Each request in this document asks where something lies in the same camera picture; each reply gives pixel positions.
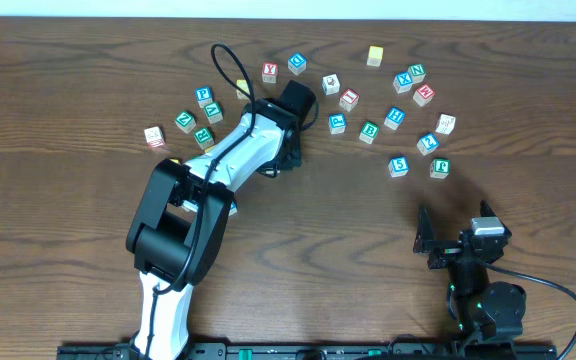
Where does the red I wooden block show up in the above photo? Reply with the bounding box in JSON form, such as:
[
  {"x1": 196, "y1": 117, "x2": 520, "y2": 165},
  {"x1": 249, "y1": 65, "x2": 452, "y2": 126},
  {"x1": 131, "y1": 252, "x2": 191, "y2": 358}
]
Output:
[{"x1": 339, "y1": 89, "x2": 360, "y2": 112}]

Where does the blue 2 wooden block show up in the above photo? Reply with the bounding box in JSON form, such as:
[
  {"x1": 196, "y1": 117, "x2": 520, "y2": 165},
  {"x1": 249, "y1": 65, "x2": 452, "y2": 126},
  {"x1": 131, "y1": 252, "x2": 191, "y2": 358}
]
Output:
[{"x1": 417, "y1": 133, "x2": 440, "y2": 156}]

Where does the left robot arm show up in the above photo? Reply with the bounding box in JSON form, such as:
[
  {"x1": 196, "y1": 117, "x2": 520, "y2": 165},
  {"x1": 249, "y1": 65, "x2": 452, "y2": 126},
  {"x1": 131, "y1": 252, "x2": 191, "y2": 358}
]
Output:
[{"x1": 126, "y1": 81, "x2": 318, "y2": 359}]

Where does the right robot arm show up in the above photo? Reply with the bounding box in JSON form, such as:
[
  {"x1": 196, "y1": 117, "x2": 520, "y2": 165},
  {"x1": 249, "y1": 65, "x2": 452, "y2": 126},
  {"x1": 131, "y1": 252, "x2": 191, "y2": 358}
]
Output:
[{"x1": 413, "y1": 201, "x2": 526, "y2": 343}]

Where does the blue D far wooden block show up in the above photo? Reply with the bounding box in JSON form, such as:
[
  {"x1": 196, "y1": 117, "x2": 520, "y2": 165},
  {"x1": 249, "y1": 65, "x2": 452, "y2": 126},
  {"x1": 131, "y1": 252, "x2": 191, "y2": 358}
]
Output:
[{"x1": 288, "y1": 52, "x2": 307, "y2": 75}]

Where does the plain picture wooden block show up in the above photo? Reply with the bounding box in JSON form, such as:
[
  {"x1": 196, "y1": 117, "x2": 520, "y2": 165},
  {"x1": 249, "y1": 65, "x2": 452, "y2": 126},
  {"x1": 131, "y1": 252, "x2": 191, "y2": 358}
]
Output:
[{"x1": 322, "y1": 74, "x2": 340, "y2": 96}]

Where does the red Y wooden block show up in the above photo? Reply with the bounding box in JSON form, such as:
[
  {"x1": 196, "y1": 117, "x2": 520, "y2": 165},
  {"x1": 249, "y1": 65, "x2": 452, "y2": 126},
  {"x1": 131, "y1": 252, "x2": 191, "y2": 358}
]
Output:
[{"x1": 262, "y1": 62, "x2": 279, "y2": 83}]

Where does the blue p wooden block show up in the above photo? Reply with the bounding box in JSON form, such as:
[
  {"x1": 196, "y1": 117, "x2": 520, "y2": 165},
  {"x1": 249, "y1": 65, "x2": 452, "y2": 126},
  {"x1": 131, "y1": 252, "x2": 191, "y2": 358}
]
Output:
[
  {"x1": 328, "y1": 113, "x2": 347, "y2": 135},
  {"x1": 195, "y1": 86, "x2": 214, "y2": 108}
]

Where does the yellow O wooden block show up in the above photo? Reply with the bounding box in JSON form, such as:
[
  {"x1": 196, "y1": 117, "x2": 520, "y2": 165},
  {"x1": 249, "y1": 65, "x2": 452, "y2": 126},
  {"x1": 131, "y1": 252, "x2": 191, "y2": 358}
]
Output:
[{"x1": 236, "y1": 79, "x2": 249, "y2": 100}]

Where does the green J wooden block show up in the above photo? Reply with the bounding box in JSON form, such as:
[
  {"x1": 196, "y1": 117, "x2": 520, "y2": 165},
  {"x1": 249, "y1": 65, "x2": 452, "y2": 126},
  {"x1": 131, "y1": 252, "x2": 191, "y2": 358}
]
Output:
[{"x1": 430, "y1": 158, "x2": 451, "y2": 179}]

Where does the blue 5 wooden block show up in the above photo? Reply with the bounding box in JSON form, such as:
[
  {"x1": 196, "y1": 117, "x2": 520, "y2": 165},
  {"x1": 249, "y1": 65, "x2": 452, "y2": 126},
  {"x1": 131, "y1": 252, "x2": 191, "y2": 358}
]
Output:
[{"x1": 388, "y1": 156, "x2": 409, "y2": 178}]

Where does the green B wooden block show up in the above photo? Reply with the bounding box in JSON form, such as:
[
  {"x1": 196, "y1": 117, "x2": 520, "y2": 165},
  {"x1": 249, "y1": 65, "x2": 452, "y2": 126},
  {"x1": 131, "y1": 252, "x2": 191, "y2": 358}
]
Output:
[{"x1": 359, "y1": 121, "x2": 380, "y2": 144}]

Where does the green V wooden block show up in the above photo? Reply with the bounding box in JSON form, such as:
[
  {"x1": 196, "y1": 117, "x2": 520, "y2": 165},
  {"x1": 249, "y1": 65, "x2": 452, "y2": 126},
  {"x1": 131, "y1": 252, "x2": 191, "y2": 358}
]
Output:
[{"x1": 203, "y1": 102, "x2": 224, "y2": 124}]

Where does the yellow far wooden block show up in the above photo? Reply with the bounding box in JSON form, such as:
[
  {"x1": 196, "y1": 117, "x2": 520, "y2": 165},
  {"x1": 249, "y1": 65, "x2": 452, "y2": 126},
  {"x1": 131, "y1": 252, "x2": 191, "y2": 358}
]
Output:
[{"x1": 366, "y1": 45, "x2": 384, "y2": 67}]

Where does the blue P left wooden block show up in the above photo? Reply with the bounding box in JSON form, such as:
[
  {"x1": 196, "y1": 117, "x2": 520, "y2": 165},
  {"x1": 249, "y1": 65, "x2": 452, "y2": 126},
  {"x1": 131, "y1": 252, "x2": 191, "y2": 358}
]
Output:
[{"x1": 195, "y1": 86, "x2": 214, "y2": 108}]

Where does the plain animal wooden block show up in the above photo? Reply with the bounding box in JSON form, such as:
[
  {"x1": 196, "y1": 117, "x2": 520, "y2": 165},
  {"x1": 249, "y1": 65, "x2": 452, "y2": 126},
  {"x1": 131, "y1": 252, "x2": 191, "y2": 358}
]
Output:
[{"x1": 435, "y1": 114, "x2": 456, "y2": 135}]

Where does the blue H wooden block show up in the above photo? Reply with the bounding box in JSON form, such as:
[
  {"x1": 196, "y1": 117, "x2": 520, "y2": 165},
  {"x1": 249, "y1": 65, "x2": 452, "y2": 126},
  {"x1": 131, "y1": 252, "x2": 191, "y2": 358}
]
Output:
[{"x1": 384, "y1": 107, "x2": 406, "y2": 130}]

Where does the green R wooden block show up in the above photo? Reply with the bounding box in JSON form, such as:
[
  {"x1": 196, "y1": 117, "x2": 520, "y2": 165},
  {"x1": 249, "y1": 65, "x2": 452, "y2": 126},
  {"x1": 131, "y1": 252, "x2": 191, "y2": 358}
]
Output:
[{"x1": 193, "y1": 127, "x2": 214, "y2": 150}]

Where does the blue X wooden block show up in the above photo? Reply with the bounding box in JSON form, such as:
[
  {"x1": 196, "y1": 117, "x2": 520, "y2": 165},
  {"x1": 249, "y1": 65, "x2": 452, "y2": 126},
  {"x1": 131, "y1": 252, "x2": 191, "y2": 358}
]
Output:
[{"x1": 393, "y1": 72, "x2": 414, "y2": 94}]

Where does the green Z wooden block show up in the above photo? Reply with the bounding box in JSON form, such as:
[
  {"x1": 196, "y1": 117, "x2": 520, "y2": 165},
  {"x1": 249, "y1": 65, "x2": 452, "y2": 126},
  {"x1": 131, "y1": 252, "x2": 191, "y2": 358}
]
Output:
[{"x1": 175, "y1": 111, "x2": 197, "y2": 134}]

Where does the green N wooden block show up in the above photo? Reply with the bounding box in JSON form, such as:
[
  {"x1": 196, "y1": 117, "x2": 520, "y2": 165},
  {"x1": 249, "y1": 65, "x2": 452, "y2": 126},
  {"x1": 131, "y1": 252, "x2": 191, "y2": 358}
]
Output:
[{"x1": 408, "y1": 64, "x2": 427, "y2": 84}]

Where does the red M wooden block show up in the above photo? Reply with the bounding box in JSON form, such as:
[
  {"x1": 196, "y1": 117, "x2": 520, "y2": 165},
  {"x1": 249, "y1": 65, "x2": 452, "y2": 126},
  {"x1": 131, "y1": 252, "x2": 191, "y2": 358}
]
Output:
[{"x1": 413, "y1": 84, "x2": 435, "y2": 107}]

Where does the blue T wooden block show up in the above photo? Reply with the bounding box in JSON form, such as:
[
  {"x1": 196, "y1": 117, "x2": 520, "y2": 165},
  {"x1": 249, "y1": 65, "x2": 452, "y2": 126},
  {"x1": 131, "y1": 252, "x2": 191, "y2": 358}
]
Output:
[{"x1": 229, "y1": 201, "x2": 238, "y2": 216}]

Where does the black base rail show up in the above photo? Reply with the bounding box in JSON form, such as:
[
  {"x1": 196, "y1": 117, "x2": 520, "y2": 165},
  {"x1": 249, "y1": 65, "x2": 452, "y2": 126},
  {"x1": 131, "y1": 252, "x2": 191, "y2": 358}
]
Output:
[{"x1": 56, "y1": 339, "x2": 559, "y2": 360}]

